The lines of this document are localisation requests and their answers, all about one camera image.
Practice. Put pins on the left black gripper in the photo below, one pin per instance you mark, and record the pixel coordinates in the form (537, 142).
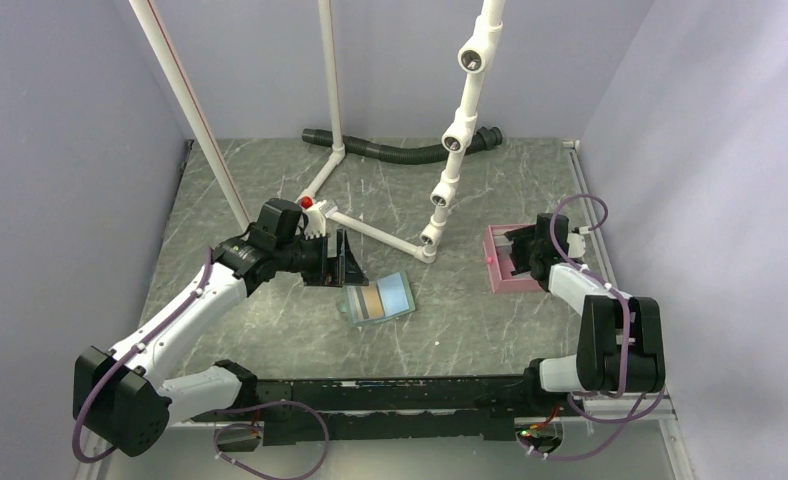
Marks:
(330, 271)

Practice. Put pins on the white PVC pipe frame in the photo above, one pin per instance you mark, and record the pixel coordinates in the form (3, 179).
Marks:
(475, 58)

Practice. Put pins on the pink plastic card tray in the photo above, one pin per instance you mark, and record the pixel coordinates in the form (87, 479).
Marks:
(497, 251)

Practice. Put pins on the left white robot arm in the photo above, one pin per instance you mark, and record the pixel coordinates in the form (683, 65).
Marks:
(124, 397)

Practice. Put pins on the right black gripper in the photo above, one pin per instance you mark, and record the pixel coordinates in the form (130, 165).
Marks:
(521, 237)

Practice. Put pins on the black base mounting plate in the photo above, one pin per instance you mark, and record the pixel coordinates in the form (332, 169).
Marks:
(488, 407)

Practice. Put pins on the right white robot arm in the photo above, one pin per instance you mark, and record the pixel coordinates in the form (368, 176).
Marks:
(620, 347)

